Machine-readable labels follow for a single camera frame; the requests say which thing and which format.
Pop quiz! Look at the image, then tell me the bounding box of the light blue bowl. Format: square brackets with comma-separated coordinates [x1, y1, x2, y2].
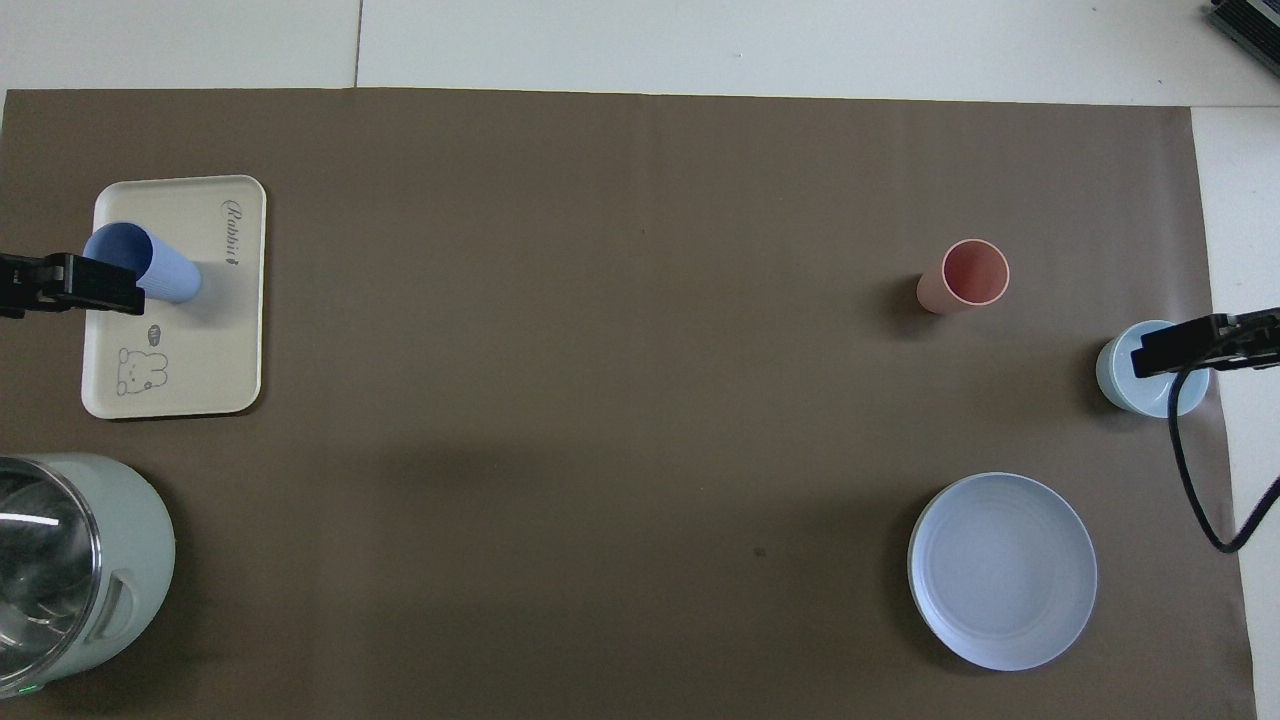
[1095, 320, 1211, 419]

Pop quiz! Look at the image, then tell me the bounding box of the brown paper table mat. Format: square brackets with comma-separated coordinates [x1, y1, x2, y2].
[0, 88, 1256, 720]

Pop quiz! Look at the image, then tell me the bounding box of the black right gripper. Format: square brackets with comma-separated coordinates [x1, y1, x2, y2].
[1131, 307, 1280, 380]

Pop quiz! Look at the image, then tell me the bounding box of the cream rabbit print tray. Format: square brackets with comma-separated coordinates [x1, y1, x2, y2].
[81, 175, 268, 420]

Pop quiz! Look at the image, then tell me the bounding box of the blue plastic cup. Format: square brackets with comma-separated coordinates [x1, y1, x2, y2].
[83, 222, 204, 305]

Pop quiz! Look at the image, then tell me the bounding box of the mint green electric pot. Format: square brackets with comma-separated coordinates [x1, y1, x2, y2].
[0, 453, 177, 701]

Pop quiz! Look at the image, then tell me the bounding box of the grey electronic device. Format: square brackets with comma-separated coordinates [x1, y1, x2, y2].
[1205, 0, 1280, 71]

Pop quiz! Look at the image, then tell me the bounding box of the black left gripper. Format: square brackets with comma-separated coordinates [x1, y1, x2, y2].
[0, 252, 147, 320]

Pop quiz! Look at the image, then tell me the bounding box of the pale blue plate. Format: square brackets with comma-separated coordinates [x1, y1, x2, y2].
[907, 472, 1099, 672]

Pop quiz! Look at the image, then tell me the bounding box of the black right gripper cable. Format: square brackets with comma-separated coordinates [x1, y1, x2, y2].
[1167, 364, 1280, 554]

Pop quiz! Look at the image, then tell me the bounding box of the pink plastic cup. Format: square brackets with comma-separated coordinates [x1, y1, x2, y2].
[917, 239, 1011, 316]

